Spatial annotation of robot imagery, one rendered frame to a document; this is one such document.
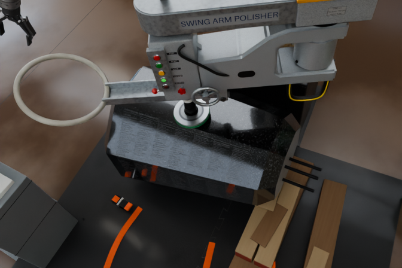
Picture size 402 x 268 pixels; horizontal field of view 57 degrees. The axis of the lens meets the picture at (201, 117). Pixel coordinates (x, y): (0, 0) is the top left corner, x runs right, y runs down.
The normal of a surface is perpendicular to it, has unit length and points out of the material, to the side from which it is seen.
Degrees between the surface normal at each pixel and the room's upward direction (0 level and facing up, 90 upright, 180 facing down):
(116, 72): 0
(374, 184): 0
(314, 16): 90
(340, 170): 0
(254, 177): 45
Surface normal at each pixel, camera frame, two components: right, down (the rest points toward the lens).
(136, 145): -0.36, 0.15
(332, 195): -0.12, -0.57
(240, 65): 0.01, 0.82
